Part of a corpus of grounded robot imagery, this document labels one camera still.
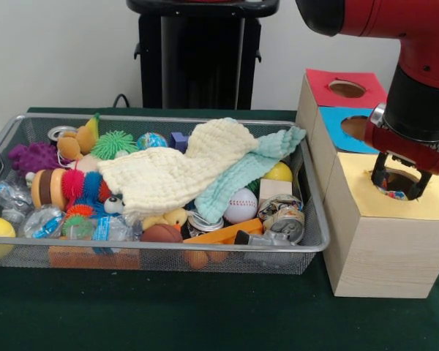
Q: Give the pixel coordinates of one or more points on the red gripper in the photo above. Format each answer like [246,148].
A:
[406,151]

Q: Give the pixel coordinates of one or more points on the mint green waffle cloth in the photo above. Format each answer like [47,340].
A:
[241,172]

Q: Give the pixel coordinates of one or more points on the cream waffle cloth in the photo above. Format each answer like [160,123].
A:
[161,175]

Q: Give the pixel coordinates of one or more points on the small green yellow toy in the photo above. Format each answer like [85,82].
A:
[93,126]

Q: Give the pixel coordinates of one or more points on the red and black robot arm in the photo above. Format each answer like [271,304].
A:
[417,55]

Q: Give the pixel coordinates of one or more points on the wooden box with three holes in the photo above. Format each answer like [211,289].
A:
[380,256]

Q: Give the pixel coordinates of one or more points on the white baseball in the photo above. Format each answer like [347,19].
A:
[241,208]

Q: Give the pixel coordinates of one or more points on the dark green table cloth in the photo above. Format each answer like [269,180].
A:
[168,311]

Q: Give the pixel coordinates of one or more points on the green spiky ball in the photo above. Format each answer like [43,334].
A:
[113,144]

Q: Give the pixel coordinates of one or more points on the multicolour spiky caterpillar toy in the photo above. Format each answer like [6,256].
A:
[88,183]

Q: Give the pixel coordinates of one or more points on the brown plush toy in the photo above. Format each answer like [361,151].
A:
[71,144]

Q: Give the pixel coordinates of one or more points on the toy hamburger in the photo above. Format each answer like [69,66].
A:
[45,188]

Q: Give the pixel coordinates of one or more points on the purple spiky toy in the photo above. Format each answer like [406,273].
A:
[33,155]

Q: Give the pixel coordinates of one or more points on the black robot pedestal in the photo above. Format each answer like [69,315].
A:
[201,55]

